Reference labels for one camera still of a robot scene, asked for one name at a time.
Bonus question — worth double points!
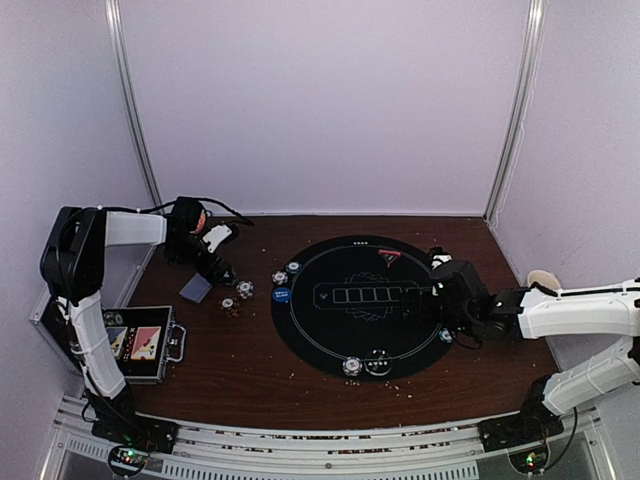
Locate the red white patterned bowl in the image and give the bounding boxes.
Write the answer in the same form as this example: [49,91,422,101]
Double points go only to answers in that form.
[192,211,207,235]

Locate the chips in case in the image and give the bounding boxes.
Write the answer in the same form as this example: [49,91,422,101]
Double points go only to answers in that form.
[103,310,124,327]

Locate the left aluminium frame post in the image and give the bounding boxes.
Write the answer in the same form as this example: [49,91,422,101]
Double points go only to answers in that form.
[104,0,162,207]

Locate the round black poker mat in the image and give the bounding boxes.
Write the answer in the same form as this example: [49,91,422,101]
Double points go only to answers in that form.
[271,236,452,381]

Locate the blue white chips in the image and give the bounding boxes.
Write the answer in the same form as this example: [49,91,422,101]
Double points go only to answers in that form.
[342,357,363,377]
[272,270,289,286]

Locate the green white chip stack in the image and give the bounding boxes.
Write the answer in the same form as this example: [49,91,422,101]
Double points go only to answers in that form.
[222,268,237,286]

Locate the blue white chip stack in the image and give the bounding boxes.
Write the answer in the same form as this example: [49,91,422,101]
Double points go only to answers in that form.
[236,280,254,299]

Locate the aluminium front rail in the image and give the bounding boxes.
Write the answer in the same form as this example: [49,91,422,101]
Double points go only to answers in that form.
[39,417,621,480]

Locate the green white chips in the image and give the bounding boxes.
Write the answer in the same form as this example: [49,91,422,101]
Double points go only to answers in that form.
[439,328,455,344]
[285,261,301,274]

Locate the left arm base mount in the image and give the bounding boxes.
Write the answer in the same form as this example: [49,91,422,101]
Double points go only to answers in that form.
[91,416,179,454]

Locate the red card box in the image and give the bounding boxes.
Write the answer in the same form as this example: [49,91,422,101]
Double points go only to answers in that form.
[130,326,162,361]

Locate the red black chip stack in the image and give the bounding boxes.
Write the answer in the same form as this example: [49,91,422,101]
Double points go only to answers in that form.
[220,297,241,318]

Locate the yellow blue card box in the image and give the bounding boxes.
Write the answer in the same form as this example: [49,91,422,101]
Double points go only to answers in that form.
[106,326,128,360]

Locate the blue card deck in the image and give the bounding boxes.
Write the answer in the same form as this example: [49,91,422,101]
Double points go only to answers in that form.
[179,273,212,304]

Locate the white green paper cup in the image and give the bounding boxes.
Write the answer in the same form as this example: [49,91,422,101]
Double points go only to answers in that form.
[527,269,561,290]

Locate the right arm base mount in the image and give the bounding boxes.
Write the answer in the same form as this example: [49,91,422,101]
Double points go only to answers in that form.
[478,414,564,452]

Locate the aluminium frame post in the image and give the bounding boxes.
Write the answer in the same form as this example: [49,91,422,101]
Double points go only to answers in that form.
[484,0,548,225]
[104,0,162,207]

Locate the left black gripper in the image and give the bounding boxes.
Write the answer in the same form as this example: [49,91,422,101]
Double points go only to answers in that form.
[166,235,232,285]

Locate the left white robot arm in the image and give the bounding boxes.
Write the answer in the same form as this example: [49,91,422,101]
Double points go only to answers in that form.
[40,196,245,400]

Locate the aluminium poker case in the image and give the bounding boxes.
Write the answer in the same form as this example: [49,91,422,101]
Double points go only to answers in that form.
[103,306,187,385]

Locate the red black all-in triangle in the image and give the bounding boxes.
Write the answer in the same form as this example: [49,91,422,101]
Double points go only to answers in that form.
[378,249,402,268]

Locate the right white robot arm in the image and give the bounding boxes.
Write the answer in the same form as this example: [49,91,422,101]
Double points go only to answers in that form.
[400,255,639,442]

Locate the right aluminium frame post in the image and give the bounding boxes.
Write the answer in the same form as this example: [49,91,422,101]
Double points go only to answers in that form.
[484,0,548,225]

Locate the blue small blind button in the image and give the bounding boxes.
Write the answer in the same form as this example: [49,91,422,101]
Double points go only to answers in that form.
[272,287,292,303]

